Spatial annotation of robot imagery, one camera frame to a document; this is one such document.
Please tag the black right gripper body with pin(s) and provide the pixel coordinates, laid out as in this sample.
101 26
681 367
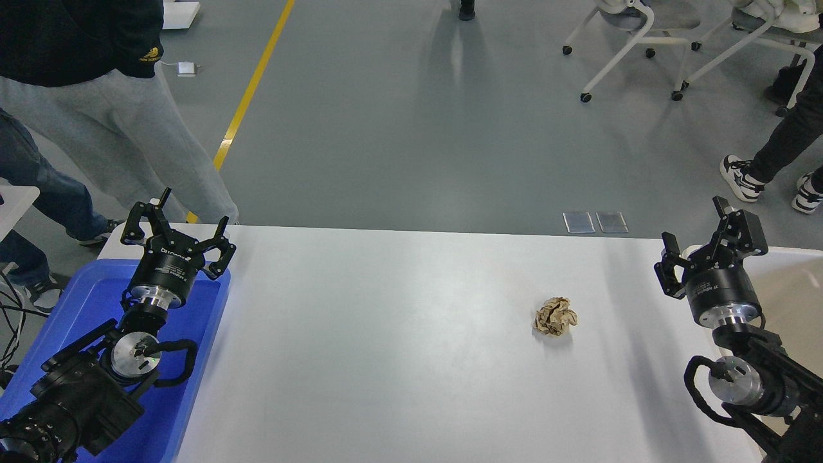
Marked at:
719 295

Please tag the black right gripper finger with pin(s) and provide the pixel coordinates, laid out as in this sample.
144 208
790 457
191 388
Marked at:
739 234
671 257

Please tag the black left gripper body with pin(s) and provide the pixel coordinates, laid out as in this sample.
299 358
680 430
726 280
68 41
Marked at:
166 273

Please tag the brown paper ball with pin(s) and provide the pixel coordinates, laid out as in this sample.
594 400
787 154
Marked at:
555 317

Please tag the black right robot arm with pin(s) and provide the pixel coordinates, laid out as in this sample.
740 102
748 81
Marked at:
757 388

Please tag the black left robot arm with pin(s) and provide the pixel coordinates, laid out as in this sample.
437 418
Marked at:
88 395

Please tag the person in blue jeans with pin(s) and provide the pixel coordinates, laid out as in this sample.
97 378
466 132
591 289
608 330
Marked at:
63 199

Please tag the right floor socket plate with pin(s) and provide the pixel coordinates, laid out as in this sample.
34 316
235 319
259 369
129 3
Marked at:
612 222

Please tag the floor socket plate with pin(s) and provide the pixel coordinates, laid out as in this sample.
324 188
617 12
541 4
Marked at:
578 222
612 222

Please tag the left floor socket plate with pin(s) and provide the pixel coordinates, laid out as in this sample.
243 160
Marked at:
578 222

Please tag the seated person black trousers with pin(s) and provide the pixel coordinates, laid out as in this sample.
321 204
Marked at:
794 134

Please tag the white side table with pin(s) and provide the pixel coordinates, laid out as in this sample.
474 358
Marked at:
16 202

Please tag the person in grey sweatpants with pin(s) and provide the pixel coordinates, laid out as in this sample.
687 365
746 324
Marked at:
86 75

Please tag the white power adapter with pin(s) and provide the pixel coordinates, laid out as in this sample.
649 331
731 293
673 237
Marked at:
186 69

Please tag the white office chair right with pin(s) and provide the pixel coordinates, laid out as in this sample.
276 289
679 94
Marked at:
789 26

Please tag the white office chair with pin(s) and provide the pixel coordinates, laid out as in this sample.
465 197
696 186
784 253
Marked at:
647 23
789 26

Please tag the white flat box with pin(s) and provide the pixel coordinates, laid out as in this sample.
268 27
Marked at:
179 15

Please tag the white office chair left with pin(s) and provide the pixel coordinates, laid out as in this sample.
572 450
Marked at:
647 23

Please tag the person in black trousers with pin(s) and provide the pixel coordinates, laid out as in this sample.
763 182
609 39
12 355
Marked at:
467 11

